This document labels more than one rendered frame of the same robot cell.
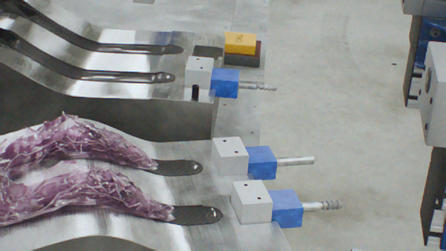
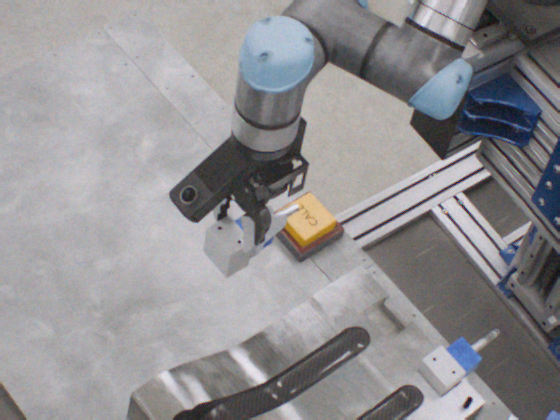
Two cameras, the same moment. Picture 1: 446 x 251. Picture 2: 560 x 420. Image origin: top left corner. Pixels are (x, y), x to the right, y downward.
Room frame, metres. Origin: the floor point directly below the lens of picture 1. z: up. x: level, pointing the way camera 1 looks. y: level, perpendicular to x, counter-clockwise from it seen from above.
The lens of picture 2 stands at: (0.83, 0.77, 2.20)
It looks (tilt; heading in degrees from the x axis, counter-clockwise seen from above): 54 degrees down; 310
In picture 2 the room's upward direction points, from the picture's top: 12 degrees clockwise
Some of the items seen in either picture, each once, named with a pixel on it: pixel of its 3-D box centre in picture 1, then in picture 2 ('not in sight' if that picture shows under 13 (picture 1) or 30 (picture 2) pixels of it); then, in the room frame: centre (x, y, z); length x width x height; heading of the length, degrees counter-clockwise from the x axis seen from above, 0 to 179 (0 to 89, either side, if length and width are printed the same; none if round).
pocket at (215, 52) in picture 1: (206, 63); (385, 323); (1.22, 0.03, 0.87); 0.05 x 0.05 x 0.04; 88
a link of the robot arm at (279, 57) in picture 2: not in sight; (275, 69); (1.41, 0.12, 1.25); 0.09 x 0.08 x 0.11; 108
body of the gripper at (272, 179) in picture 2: not in sight; (262, 158); (1.41, 0.12, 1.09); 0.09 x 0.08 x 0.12; 88
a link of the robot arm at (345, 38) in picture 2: not in sight; (332, 27); (1.42, 0.02, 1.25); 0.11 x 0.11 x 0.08; 18
